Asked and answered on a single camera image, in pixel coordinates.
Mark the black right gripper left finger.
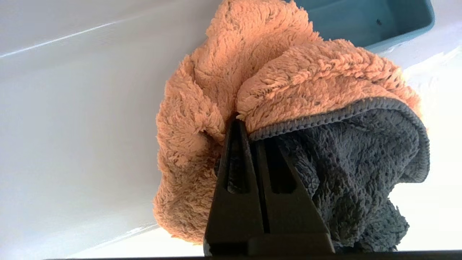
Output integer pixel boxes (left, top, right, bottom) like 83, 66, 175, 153
203, 118, 269, 256

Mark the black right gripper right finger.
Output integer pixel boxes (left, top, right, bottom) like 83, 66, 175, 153
251, 139, 334, 237

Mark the orange grey fluffy cloth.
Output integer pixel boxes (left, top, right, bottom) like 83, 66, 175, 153
152, 0, 431, 253

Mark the blue soap dish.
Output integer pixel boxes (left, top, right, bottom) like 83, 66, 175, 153
292, 0, 435, 54

